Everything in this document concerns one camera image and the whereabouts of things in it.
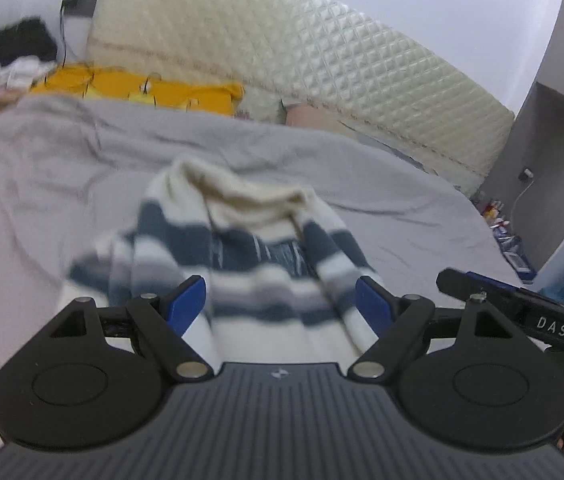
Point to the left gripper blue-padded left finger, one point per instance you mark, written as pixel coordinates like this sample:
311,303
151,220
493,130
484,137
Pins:
161,323

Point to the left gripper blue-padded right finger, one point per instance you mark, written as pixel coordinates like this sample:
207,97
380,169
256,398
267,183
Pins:
400,324

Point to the white blue grey striped sweater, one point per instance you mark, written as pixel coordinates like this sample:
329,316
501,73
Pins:
280,266

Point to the white crumpled clothes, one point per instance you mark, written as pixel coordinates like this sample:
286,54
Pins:
1,75

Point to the colourful items on nightstand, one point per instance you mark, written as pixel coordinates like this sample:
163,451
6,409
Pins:
509,242

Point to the grey bed cover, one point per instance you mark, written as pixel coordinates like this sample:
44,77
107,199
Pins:
111,200

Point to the pink pillow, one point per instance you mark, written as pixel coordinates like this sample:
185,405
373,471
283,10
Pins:
307,116

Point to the yellow cloth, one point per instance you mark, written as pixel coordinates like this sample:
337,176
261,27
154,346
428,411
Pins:
112,83

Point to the cream quilted headboard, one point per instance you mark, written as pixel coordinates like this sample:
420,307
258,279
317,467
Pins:
362,72

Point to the black garment pile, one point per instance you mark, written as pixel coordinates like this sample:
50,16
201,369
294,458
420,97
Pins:
29,37

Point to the white wall charger with cable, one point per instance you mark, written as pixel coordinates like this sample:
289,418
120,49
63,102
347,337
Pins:
527,177

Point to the black wall socket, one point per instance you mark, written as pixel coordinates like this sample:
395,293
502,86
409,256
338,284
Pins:
78,8

